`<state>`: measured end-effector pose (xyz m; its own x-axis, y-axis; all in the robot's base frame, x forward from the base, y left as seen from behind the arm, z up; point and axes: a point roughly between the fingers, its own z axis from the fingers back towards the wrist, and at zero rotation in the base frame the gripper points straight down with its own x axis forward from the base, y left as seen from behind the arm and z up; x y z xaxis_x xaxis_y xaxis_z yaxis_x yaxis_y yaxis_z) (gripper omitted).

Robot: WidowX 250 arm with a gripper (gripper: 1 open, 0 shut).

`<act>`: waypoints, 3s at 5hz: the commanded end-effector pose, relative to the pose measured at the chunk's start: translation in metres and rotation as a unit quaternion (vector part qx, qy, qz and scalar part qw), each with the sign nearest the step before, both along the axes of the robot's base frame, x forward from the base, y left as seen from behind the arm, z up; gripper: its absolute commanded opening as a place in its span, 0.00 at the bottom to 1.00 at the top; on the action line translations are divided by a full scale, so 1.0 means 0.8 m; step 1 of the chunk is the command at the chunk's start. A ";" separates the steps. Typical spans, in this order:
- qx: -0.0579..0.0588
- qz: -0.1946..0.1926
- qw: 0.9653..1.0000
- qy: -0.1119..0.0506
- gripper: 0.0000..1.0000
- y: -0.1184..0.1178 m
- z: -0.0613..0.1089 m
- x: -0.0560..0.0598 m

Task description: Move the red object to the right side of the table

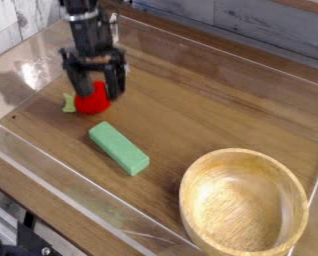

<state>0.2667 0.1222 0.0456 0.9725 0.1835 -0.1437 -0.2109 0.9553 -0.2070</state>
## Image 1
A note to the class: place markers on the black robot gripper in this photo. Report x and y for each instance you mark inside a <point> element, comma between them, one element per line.
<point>93,53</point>

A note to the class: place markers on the red plush strawberry toy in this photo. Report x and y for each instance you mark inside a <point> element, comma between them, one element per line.
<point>87,105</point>

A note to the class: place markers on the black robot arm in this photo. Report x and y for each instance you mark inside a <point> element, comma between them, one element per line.
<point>79,6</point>

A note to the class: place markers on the green rectangular block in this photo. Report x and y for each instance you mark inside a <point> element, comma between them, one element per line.
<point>119,148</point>

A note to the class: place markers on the clear acrylic front barrier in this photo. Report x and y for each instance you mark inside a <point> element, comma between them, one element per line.
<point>99,222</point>

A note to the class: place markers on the wooden bowl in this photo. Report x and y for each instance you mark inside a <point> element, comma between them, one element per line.
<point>243,204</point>

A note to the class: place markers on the black clamp with screw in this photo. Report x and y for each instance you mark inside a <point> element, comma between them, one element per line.
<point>33,243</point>

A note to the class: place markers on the clear acrylic corner bracket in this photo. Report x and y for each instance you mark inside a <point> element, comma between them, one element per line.
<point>113,27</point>

